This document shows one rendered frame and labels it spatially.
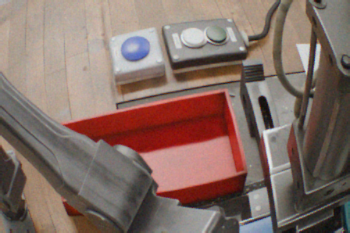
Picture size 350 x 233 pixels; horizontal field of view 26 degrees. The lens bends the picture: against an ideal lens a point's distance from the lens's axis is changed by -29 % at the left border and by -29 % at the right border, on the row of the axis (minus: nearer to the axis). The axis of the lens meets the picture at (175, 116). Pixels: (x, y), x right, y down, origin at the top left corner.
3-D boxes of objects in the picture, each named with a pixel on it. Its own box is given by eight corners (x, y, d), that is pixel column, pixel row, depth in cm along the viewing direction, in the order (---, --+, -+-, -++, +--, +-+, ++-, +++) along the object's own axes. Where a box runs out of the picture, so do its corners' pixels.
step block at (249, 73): (239, 94, 130) (241, 60, 122) (258, 91, 130) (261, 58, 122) (250, 138, 127) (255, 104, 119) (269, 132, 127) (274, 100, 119)
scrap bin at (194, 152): (48, 145, 126) (44, 126, 120) (225, 111, 128) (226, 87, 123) (68, 216, 120) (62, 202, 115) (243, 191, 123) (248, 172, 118)
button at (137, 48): (119, 45, 131) (119, 38, 129) (147, 39, 131) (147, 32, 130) (123, 69, 129) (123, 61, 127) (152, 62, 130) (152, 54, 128)
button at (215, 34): (203, 33, 132) (203, 26, 130) (223, 31, 132) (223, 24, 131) (208, 49, 131) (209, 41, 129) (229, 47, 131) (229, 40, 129)
